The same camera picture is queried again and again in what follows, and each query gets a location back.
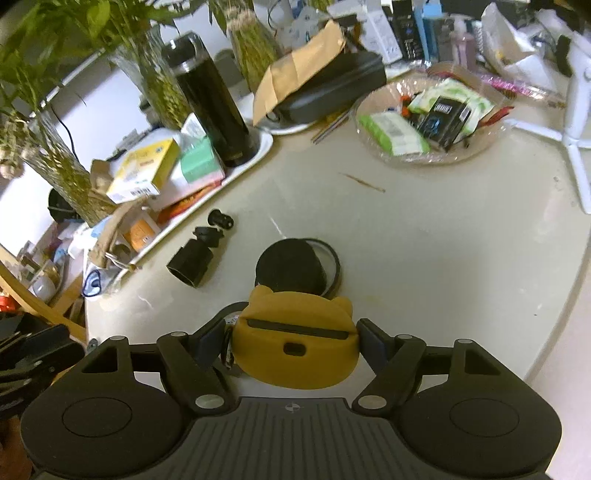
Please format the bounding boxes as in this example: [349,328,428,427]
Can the black adapter part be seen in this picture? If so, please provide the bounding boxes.
[166,227,224,287]

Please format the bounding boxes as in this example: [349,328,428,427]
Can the yellow bear-shaped case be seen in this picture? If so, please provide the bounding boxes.
[230,285,360,390]

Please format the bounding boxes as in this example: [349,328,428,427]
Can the black cylinder speaker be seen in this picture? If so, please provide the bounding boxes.
[256,239,327,295]

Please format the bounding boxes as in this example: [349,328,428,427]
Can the small black plug part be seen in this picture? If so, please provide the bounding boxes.
[207,209,235,230]

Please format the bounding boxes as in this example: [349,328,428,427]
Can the white plastic tray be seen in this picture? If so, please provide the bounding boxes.
[84,128,273,277]

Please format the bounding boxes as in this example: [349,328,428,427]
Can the green tissue pack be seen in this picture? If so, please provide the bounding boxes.
[179,137,225,184]

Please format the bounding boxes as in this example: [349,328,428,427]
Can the yellow white medicine box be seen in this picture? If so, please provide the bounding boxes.
[106,138,180,204]

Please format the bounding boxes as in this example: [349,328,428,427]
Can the glass vase with stems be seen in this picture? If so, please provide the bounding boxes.
[21,112,115,226]

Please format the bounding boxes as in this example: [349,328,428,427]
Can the black thermos bottle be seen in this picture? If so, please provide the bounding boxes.
[161,32,257,168]

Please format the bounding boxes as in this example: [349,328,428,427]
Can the wicker snack basket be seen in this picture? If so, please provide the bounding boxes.
[352,62,513,165]

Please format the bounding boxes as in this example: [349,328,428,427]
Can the black oval case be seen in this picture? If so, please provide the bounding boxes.
[266,51,387,124]

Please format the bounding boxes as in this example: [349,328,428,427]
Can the white phone gimbal tripod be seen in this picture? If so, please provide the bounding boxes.
[507,32,590,215]

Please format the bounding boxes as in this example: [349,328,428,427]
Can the brown paper envelope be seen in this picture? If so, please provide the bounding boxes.
[252,20,346,126]

